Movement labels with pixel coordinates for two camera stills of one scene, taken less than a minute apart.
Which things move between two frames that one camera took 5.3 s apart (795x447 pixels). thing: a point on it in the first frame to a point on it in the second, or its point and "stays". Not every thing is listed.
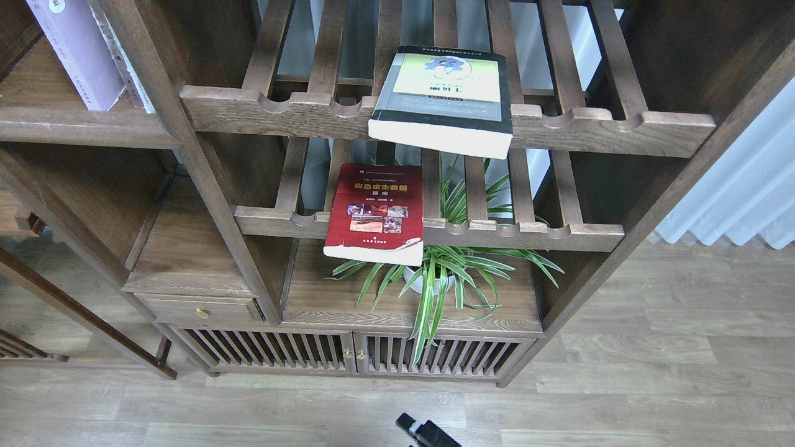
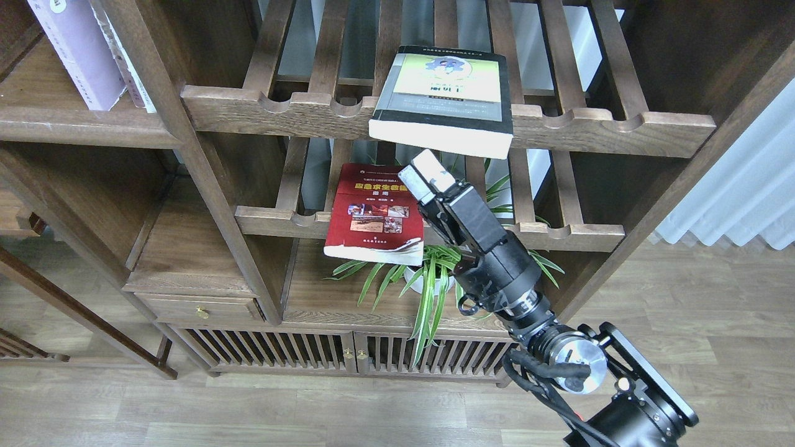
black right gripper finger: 428,434 to 499,269
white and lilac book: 69,28 stays
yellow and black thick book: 457,99 stays
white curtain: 751,190 stays
